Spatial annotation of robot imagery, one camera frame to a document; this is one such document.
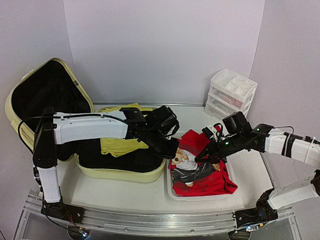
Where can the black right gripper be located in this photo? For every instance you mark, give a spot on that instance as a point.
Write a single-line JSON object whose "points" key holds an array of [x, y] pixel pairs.
{"points": [[215, 149]]}

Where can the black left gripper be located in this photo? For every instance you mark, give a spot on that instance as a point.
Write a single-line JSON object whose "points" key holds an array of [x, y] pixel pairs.
{"points": [[171, 153]]}

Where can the white printed garment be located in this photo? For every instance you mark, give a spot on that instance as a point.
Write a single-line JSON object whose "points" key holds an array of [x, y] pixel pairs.
{"points": [[186, 170]]}

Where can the red garment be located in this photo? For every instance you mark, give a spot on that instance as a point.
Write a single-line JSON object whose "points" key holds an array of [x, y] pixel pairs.
{"points": [[193, 141]]}

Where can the yellow garment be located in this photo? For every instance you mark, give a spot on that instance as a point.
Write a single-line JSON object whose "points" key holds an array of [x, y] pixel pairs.
{"points": [[120, 147]]}

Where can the white perforated plastic basket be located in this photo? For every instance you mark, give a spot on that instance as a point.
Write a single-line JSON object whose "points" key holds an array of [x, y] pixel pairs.
{"points": [[218, 185]]}

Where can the white plastic drawer organizer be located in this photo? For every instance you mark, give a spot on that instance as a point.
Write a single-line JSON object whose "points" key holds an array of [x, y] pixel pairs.
{"points": [[229, 93]]}

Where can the pale green hard-shell suitcase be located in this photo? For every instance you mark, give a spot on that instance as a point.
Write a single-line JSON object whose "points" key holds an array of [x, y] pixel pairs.
{"points": [[53, 84]]}

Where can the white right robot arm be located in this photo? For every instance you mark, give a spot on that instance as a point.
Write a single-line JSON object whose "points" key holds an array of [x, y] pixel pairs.
{"points": [[254, 173]]}

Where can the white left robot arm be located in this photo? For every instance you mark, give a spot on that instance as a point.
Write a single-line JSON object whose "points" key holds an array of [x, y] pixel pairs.
{"points": [[58, 128]]}

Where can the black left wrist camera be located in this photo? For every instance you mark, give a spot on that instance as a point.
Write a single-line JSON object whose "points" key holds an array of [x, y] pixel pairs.
{"points": [[164, 120]]}

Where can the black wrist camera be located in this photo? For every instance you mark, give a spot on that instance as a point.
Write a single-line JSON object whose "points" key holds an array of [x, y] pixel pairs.
{"points": [[164, 120], [237, 123]]}

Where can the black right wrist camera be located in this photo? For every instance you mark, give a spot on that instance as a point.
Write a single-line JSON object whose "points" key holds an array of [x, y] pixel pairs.
{"points": [[237, 123]]}

